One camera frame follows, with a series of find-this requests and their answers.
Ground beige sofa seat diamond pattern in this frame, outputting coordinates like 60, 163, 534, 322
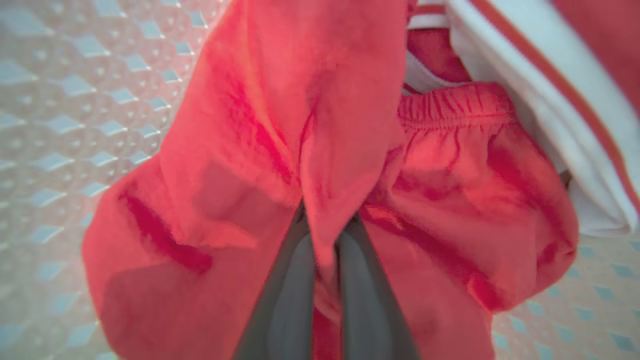
0, 0, 640, 360

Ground red shorts with elastic waistband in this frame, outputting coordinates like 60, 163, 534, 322
81, 0, 580, 360

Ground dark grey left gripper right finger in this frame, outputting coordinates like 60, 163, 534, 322
336, 212, 421, 360

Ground white garment with red stripes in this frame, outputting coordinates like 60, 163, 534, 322
403, 0, 640, 237

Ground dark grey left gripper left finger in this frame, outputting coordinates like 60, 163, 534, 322
232, 201, 318, 360

